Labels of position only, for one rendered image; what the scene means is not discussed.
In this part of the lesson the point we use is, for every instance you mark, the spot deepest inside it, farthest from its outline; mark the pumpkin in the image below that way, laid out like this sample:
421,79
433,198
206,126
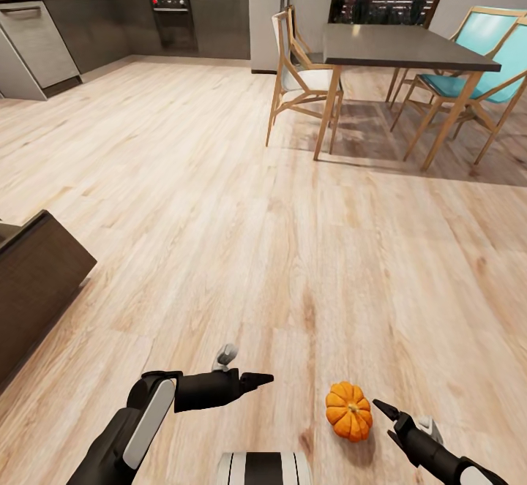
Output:
348,411

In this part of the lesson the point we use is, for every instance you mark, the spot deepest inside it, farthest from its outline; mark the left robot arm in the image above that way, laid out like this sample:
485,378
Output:
116,455

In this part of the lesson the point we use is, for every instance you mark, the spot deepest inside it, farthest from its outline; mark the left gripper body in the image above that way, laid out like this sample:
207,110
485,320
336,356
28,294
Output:
217,388

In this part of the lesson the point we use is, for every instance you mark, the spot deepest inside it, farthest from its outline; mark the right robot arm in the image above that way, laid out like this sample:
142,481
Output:
423,445

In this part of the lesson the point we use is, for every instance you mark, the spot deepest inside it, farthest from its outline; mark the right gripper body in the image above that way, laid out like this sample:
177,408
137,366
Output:
418,446

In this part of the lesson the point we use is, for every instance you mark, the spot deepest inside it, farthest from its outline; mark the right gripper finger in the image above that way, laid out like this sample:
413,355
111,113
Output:
394,437
390,411

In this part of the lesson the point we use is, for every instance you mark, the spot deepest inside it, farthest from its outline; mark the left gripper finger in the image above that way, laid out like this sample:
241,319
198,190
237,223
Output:
250,380

